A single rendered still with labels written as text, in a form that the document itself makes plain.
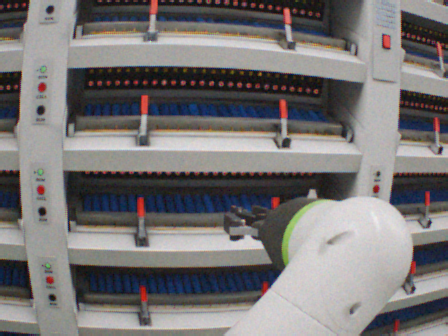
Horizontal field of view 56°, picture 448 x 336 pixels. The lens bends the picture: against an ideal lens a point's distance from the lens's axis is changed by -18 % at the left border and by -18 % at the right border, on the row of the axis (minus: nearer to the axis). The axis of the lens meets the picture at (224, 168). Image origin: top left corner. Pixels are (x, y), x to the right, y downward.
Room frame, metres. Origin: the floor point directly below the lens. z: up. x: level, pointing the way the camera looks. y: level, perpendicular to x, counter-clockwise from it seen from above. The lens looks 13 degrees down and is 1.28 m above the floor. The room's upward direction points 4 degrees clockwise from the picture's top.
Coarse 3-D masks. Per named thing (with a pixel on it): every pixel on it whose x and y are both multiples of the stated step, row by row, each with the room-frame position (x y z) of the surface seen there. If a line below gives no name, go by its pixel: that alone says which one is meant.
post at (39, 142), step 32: (32, 0) 0.80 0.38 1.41; (64, 0) 0.82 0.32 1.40; (32, 32) 0.80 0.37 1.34; (64, 32) 0.82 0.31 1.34; (32, 64) 0.80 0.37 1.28; (64, 64) 0.82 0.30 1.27; (64, 96) 0.83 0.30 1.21; (32, 128) 0.80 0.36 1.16; (32, 160) 0.80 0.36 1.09; (64, 192) 0.86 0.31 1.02; (32, 224) 0.80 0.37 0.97; (32, 256) 0.80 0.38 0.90; (64, 256) 0.82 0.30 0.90; (32, 288) 0.80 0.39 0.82; (64, 288) 0.82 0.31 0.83; (64, 320) 0.81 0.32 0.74
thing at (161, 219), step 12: (84, 216) 0.89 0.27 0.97; (96, 216) 0.90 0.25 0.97; (108, 216) 0.91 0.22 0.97; (120, 216) 0.91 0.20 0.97; (132, 216) 0.92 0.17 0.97; (144, 216) 0.93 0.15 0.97; (156, 216) 0.94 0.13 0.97; (168, 216) 0.94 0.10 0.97; (180, 216) 0.95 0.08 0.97; (192, 216) 0.95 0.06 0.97; (204, 216) 0.96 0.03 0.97; (216, 216) 0.97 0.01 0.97; (120, 228) 0.90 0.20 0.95; (156, 228) 0.92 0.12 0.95; (192, 228) 0.94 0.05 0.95; (204, 228) 0.94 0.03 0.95; (216, 228) 0.95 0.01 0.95
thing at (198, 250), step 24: (336, 192) 1.07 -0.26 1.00; (72, 216) 0.88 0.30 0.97; (72, 240) 0.84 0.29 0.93; (96, 240) 0.86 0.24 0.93; (120, 240) 0.88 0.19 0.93; (168, 240) 0.90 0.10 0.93; (192, 240) 0.92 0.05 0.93; (216, 240) 0.93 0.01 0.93; (240, 240) 0.94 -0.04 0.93; (96, 264) 0.85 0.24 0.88; (120, 264) 0.86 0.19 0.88; (144, 264) 0.87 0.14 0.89; (168, 264) 0.88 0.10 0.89; (192, 264) 0.90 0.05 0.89; (216, 264) 0.91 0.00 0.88; (240, 264) 0.92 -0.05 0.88
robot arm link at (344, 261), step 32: (320, 224) 0.39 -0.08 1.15; (352, 224) 0.36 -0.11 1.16; (384, 224) 0.36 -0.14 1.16; (288, 256) 0.44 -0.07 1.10; (320, 256) 0.36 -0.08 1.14; (352, 256) 0.34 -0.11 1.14; (384, 256) 0.34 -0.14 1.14; (288, 288) 0.35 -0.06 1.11; (320, 288) 0.34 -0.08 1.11; (352, 288) 0.33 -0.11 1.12; (384, 288) 0.34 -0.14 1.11; (320, 320) 0.32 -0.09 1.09; (352, 320) 0.33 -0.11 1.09
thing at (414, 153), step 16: (400, 96) 1.19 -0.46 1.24; (416, 96) 1.20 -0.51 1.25; (432, 96) 1.21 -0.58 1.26; (400, 112) 1.20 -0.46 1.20; (416, 112) 1.21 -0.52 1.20; (432, 112) 1.23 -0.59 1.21; (400, 128) 1.11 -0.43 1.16; (416, 128) 1.14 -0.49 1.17; (432, 128) 1.17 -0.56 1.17; (400, 144) 1.05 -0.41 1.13; (416, 144) 1.07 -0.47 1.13; (432, 144) 1.07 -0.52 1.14; (400, 160) 1.01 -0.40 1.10; (416, 160) 1.02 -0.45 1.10; (432, 160) 1.03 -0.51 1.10
